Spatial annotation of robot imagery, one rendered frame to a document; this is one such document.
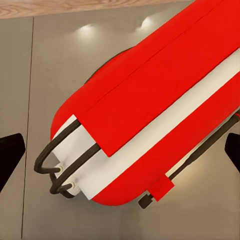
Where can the coffee table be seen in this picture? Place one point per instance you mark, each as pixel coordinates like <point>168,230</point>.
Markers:
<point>44,60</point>

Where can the radio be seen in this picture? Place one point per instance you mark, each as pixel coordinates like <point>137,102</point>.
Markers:
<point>147,107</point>

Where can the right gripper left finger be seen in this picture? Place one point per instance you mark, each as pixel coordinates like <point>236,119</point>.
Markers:
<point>12,148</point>

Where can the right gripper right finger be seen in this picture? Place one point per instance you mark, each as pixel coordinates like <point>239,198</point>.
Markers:
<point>232,148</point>

